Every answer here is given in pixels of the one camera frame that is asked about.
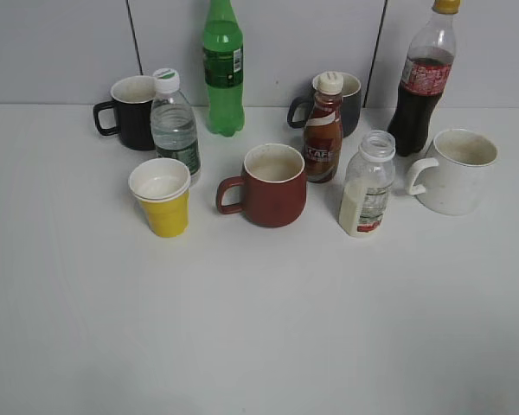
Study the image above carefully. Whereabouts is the clear water bottle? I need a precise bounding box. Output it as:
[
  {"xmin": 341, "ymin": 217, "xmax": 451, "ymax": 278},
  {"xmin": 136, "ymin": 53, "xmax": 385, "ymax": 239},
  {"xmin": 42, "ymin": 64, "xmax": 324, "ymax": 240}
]
[{"xmin": 151, "ymin": 68, "xmax": 201, "ymax": 185}]

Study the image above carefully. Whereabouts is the white ceramic mug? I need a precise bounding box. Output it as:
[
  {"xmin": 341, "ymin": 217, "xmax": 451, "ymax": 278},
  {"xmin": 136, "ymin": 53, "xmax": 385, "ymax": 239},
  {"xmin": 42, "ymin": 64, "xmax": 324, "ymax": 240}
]
[{"xmin": 404, "ymin": 129, "xmax": 498, "ymax": 216}]

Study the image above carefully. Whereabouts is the clear milk bottle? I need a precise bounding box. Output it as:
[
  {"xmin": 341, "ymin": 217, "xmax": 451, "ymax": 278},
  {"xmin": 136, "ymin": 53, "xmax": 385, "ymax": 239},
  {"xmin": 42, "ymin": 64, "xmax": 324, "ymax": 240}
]
[{"xmin": 338, "ymin": 130, "xmax": 395, "ymax": 237}]

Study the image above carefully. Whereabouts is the yellow paper cup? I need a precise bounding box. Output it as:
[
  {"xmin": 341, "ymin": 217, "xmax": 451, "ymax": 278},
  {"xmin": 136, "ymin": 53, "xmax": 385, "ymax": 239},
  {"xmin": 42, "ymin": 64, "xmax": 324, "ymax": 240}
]
[{"xmin": 128, "ymin": 158, "xmax": 191, "ymax": 238}]

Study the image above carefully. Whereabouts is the cola bottle yellow cap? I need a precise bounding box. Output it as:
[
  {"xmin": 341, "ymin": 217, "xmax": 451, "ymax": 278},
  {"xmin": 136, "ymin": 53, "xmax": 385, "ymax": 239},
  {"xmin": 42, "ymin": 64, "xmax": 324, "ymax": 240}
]
[{"xmin": 388, "ymin": 0, "xmax": 460, "ymax": 156}]

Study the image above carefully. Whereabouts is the brown coffee bottle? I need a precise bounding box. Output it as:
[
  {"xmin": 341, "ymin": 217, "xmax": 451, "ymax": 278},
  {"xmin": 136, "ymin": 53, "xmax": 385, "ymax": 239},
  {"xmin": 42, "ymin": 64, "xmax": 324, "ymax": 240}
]
[{"xmin": 303, "ymin": 71, "xmax": 343, "ymax": 183}]

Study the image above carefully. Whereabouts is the black mug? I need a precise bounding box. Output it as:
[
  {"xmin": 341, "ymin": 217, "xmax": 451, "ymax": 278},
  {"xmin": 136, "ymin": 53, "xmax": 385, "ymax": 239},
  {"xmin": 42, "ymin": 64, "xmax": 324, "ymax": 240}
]
[{"xmin": 93, "ymin": 75, "xmax": 156, "ymax": 151}]

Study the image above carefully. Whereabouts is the green soda bottle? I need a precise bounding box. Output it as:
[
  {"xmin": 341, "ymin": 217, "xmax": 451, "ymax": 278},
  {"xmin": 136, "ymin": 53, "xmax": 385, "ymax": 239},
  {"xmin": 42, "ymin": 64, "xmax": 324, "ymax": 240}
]
[{"xmin": 202, "ymin": 0, "xmax": 245, "ymax": 137}]

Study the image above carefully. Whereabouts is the dark grey mug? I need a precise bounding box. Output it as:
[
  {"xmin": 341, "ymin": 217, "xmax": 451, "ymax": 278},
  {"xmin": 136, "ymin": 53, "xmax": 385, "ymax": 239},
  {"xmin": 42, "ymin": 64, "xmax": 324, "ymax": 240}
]
[{"xmin": 286, "ymin": 73, "xmax": 362, "ymax": 137}]

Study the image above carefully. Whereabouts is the red ceramic mug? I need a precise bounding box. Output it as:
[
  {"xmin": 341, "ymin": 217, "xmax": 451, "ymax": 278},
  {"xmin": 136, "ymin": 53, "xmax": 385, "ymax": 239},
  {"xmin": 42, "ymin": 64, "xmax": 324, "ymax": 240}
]
[{"xmin": 215, "ymin": 144, "xmax": 307, "ymax": 227}]

